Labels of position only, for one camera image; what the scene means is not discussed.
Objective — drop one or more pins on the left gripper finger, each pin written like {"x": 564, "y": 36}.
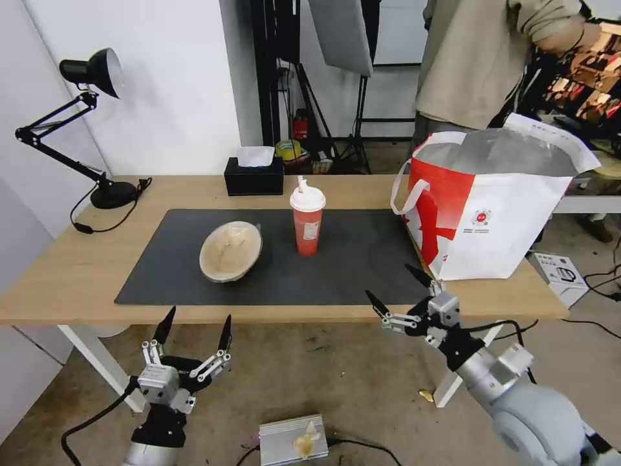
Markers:
{"x": 220, "y": 352}
{"x": 162, "y": 335}

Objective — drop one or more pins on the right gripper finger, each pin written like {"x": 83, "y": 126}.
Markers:
{"x": 422, "y": 279}
{"x": 388, "y": 318}

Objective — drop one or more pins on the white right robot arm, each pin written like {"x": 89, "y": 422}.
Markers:
{"x": 529, "y": 417}

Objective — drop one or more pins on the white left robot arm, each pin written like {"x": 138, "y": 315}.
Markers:
{"x": 145, "y": 454}

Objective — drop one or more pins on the white and red takeout bag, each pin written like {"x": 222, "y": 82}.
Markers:
{"x": 490, "y": 204}

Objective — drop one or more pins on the small yellow floor scrap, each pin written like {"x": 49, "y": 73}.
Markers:
{"x": 427, "y": 395}

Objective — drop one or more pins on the black desk mat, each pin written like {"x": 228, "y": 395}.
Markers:
{"x": 301, "y": 272}

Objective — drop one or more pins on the beige paper bowl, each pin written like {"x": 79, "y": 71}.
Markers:
{"x": 230, "y": 252}

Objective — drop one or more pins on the wooden table with white legs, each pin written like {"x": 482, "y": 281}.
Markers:
{"x": 97, "y": 252}

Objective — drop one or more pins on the silver metal box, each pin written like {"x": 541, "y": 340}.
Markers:
{"x": 286, "y": 439}

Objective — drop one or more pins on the crumpled paper scrap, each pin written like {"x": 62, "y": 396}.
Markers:
{"x": 306, "y": 439}

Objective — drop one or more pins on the red drink cup white lid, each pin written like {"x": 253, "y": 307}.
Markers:
{"x": 307, "y": 223}

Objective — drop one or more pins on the white product carton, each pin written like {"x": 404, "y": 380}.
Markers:
{"x": 560, "y": 279}

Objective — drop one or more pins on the black light stand tripod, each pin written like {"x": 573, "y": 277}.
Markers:
{"x": 354, "y": 131}

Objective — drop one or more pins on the black tissue box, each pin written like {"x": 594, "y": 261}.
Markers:
{"x": 253, "y": 179}

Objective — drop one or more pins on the yellow green tape roll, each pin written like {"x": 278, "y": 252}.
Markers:
{"x": 288, "y": 148}

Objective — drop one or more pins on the red canister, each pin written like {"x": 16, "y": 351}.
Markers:
{"x": 301, "y": 124}

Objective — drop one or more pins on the white tissue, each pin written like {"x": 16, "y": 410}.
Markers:
{"x": 254, "y": 156}

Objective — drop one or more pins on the person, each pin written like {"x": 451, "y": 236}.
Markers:
{"x": 475, "y": 63}

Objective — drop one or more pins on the shelf with colourful goods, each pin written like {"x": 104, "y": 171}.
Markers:
{"x": 587, "y": 82}

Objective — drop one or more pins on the grey softbox light panel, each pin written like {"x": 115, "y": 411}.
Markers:
{"x": 342, "y": 34}

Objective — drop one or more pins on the black desk lamp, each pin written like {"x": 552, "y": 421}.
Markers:
{"x": 92, "y": 82}

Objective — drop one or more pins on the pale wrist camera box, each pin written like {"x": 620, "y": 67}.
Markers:
{"x": 157, "y": 382}
{"x": 444, "y": 308}

